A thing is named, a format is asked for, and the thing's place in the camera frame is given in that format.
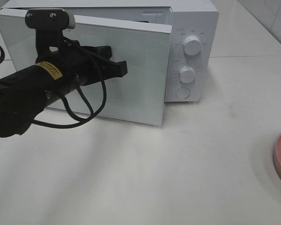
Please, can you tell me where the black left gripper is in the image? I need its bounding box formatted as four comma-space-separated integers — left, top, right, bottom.
35, 30, 127, 86

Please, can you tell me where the white microwave door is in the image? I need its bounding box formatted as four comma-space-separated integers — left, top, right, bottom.
0, 8, 172, 126

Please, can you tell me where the white microwave knob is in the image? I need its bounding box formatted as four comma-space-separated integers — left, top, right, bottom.
183, 34, 202, 56
178, 66, 196, 83

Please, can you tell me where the round white door button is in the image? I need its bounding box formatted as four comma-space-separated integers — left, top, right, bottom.
176, 88, 190, 99

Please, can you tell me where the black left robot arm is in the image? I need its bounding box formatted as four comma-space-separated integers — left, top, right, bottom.
0, 30, 127, 138

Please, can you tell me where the white microwave oven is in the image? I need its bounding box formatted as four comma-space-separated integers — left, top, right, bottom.
0, 0, 219, 102

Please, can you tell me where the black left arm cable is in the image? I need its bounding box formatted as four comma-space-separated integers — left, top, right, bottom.
0, 37, 108, 129

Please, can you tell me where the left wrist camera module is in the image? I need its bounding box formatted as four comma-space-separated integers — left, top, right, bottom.
25, 8, 76, 31

